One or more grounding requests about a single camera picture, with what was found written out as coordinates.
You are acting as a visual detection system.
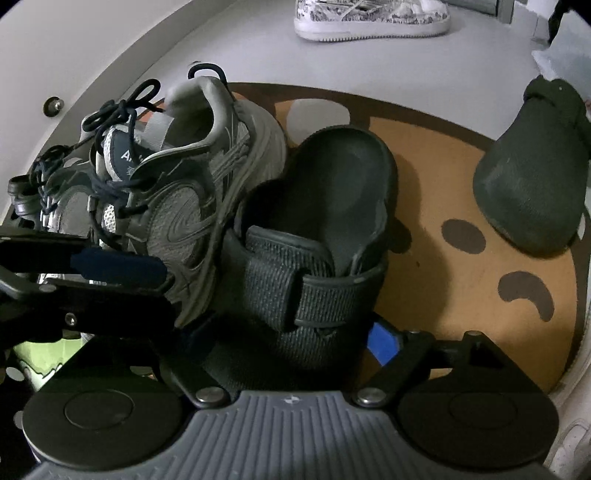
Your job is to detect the grey navy laced sneaker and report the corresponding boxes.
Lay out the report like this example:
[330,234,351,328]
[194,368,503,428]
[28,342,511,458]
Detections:
[78,65,288,326]
[8,145,100,232]

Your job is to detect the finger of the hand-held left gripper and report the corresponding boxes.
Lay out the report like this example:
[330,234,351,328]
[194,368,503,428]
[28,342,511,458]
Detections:
[0,225,168,289]
[0,265,178,344]

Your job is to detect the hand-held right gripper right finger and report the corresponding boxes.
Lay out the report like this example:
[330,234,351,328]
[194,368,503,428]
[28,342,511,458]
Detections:
[353,323,506,409]

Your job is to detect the green patterned object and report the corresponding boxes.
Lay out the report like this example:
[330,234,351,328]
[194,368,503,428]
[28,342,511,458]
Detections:
[0,339,86,416]

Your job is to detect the grey entrance door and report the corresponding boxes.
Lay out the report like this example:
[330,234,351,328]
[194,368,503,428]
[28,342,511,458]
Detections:
[450,0,515,23]

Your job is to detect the black strap sandal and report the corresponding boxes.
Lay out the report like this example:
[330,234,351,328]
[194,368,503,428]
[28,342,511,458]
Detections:
[473,76,591,257]
[205,127,399,384]

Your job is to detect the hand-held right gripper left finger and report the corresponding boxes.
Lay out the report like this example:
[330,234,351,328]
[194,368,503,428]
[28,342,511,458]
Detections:
[60,332,232,409]

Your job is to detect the round orange brown rug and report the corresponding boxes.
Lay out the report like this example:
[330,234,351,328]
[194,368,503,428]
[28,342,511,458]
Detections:
[134,82,583,393]

